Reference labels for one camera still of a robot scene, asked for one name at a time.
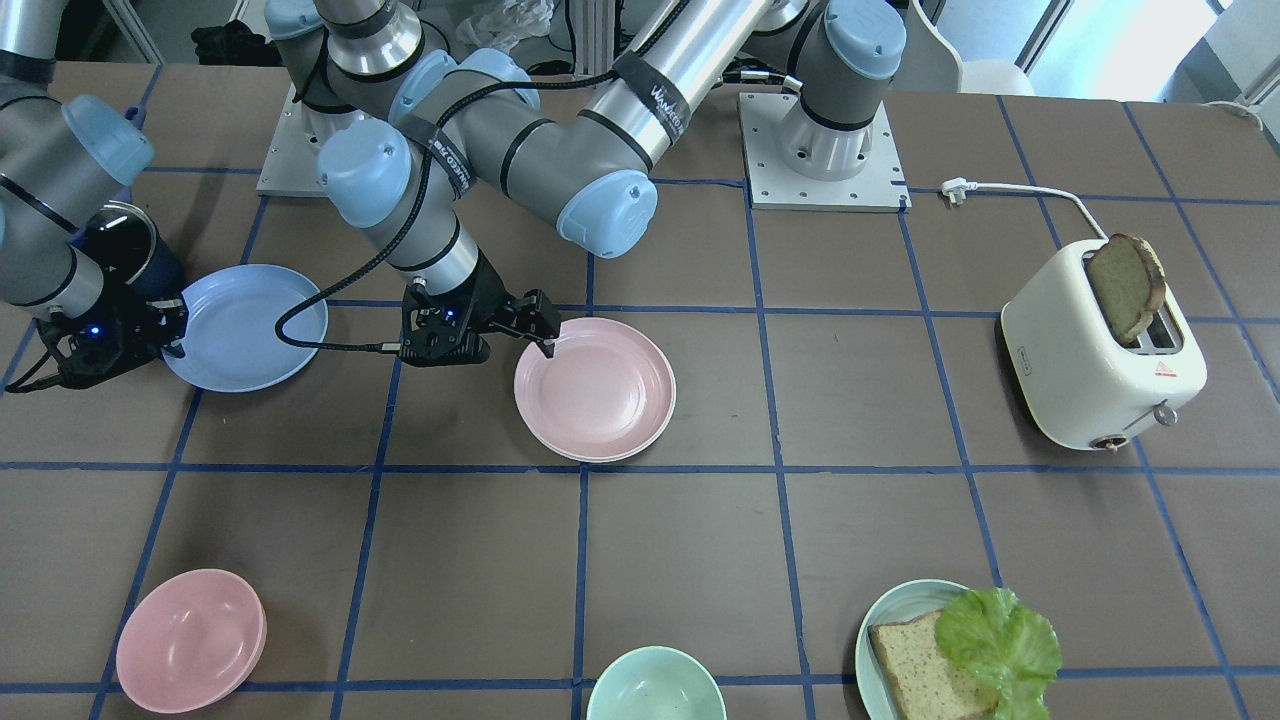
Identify pink plate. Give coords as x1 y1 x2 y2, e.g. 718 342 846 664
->
513 316 677 462

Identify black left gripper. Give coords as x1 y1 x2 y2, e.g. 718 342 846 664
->
398 255 562 366

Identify white toaster power cable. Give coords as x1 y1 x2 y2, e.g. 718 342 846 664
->
942 178 1108 241

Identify bread slice in toaster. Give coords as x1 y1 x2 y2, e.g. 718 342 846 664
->
1085 233 1167 346

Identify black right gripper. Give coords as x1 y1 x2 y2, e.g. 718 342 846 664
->
35 290 189 389

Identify green lettuce leaf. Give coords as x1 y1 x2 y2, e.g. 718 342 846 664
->
934 587 1062 719

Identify blue plate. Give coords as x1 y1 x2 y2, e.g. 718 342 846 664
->
163 264 319 393

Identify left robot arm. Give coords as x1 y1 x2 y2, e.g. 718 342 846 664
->
292 1 908 366

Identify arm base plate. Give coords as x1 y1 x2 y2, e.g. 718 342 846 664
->
256 86 369 200
739 92 911 213

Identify green plate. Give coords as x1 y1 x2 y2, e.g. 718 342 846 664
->
854 579 968 719

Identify brown bread slice on plate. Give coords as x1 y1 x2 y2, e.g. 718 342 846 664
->
869 610 998 719

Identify white toaster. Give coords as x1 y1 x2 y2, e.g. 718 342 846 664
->
998 240 1207 451

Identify white chair back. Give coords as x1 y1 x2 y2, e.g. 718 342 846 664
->
890 1 1036 96

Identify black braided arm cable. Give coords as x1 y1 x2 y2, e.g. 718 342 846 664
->
274 40 691 354

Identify pink bowl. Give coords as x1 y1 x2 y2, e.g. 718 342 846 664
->
116 568 268 714

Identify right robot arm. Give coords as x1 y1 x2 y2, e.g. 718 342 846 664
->
3 1 328 393

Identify green bowl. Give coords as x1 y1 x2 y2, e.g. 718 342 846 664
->
585 646 727 719

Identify dark blue cooking pot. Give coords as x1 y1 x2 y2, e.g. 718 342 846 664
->
70 186 186 300

